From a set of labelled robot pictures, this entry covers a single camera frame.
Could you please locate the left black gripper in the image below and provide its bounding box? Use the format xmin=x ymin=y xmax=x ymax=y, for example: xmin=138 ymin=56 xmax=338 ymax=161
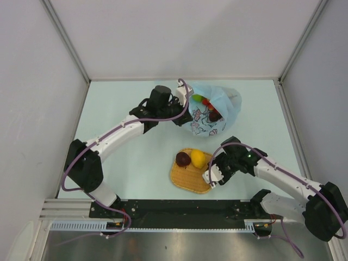
xmin=158 ymin=96 xmax=193 ymax=127

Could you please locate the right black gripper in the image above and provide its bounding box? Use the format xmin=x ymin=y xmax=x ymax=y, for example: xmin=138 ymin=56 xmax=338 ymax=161
xmin=207 ymin=152 xmax=239 ymax=185

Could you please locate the yellow fake lemon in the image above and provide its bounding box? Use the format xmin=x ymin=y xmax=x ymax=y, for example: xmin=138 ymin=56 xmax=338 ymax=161
xmin=190 ymin=150 xmax=206 ymax=169

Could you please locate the woven bamboo tray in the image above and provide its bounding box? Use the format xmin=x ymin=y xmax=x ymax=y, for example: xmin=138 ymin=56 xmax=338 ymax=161
xmin=170 ymin=152 xmax=212 ymax=194

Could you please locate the dark red fake fruit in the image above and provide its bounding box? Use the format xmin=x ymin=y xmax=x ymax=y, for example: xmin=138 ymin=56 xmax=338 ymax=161
xmin=176 ymin=152 xmax=191 ymax=167

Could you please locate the blue plastic bag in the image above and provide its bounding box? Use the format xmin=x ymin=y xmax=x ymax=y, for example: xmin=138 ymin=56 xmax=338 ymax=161
xmin=183 ymin=82 xmax=242 ymax=138

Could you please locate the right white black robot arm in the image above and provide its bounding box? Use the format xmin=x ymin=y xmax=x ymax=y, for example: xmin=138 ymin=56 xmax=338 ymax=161
xmin=202 ymin=136 xmax=347 ymax=242

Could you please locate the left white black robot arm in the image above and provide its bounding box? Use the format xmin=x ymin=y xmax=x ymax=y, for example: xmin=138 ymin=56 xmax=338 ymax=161
xmin=61 ymin=79 xmax=194 ymax=218

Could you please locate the light green fake fruit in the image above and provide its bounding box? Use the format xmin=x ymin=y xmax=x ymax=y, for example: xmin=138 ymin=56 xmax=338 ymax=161
xmin=191 ymin=94 xmax=204 ymax=103

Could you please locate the fake strawberries cluster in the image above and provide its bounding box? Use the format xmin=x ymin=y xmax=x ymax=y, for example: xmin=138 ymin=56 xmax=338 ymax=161
xmin=201 ymin=98 xmax=219 ymax=114

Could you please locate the dark brown fake fruit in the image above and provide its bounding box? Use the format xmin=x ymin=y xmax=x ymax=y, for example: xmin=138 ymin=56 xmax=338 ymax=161
xmin=209 ymin=111 xmax=221 ymax=122

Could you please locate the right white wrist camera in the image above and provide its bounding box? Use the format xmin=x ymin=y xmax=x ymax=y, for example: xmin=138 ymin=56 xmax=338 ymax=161
xmin=202 ymin=164 xmax=224 ymax=189

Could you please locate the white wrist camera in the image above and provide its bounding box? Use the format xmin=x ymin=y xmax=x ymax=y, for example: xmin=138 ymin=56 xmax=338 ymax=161
xmin=175 ymin=85 xmax=194 ymax=106
xmin=202 ymin=164 xmax=224 ymax=189

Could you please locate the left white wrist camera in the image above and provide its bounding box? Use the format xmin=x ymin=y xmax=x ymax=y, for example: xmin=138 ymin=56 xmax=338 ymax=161
xmin=175 ymin=85 xmax=194 ymax=106

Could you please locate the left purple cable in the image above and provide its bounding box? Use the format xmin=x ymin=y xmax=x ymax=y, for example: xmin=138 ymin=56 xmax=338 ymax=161
xmin=61 ymin=78 xmax=189 ymax=241

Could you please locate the purple cable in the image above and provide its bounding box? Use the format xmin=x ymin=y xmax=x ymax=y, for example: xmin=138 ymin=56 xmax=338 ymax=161
xmin=61 ymin=78 xmax=189 ymax=241
xmin=208 ymin=142 xmax=348 ymax=258

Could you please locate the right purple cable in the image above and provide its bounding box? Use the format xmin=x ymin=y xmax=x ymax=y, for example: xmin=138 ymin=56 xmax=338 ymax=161
xmin=208 ymin=142 xmax=348 ymax=258

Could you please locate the right slotted cable duct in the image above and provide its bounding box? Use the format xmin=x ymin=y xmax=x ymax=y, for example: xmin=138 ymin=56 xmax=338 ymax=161
xmin=244 ymin=219 xmax=273 ymax=234

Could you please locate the slotted cable duct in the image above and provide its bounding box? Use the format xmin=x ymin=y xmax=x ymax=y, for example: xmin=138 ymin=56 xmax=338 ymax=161
xmin=244 ymin=219 xmax=273 ymax=234
xmin=50 ymin=221 xmax=124 ymax=232

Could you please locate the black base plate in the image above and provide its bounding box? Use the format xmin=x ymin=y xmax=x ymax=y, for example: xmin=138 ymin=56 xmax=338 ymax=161
xmin=89 ymin=198 xmax=284 ymax=229

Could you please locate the aluminium frame rail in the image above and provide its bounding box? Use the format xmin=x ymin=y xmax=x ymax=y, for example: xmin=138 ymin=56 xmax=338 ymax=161
xmin=39 ymin=198 xmax=333 ymax=221

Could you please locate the left slotted cable duct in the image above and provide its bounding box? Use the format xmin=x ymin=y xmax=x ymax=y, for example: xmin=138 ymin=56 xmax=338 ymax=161
xmin=50 ymin=221 xmax=124 ymax=232

